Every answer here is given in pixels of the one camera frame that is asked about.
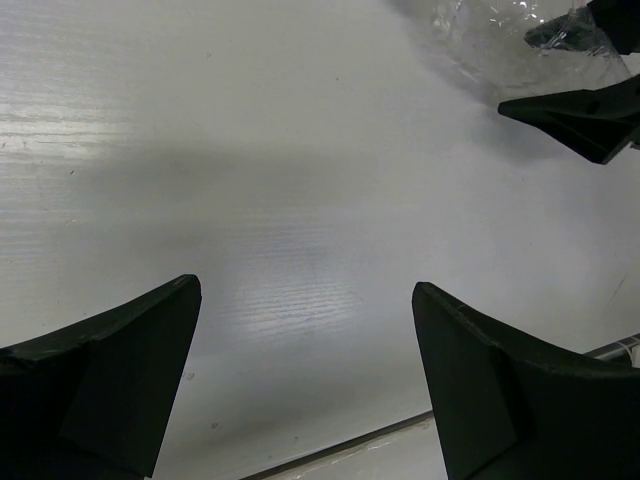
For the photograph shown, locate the clear bottle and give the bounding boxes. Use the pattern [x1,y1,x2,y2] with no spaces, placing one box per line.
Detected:
[390,1,632,106]

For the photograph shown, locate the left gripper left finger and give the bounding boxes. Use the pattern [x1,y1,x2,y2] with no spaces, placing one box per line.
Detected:
[1,274,201,479]

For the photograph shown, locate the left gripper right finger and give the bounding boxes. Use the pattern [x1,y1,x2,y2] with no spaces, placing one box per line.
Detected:
[412,282,639,479]

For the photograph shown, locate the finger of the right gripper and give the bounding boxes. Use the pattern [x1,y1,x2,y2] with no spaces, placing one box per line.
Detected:
[498,76,639,165]
[524,1,639,55]

